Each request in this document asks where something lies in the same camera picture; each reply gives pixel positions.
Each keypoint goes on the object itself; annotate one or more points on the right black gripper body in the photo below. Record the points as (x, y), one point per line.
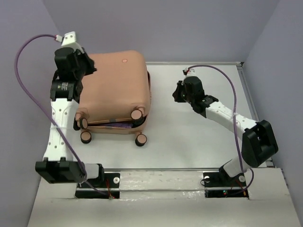
(187, 97)

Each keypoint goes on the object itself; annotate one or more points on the aluminium rail front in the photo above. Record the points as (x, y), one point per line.
(162, 169)

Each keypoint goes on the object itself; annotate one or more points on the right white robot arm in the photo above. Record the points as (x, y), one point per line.
(258, 142)

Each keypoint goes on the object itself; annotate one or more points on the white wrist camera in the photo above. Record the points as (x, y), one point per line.
(188, 72)
(70, 40)

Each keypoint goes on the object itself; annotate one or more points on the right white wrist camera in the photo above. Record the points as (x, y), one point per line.
(188, 72)

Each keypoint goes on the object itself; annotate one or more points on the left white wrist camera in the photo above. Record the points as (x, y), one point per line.
(70, 40)

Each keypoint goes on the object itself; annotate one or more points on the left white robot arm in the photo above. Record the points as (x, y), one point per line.
(60, 163)

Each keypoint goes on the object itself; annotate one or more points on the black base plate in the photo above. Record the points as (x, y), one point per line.
(109, 188)
(217, 187)

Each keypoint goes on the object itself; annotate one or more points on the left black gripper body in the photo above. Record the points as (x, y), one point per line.
(80, 72)

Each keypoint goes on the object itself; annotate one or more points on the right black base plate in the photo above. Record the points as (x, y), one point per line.
(217, 187)

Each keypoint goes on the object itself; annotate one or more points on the purple garment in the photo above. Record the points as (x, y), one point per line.
(119, 123)

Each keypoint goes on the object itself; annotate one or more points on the pink hard-shell suitcase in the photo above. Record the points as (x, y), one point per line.
(119, 89)

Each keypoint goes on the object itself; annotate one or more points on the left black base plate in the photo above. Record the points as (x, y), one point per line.
(109, 188)

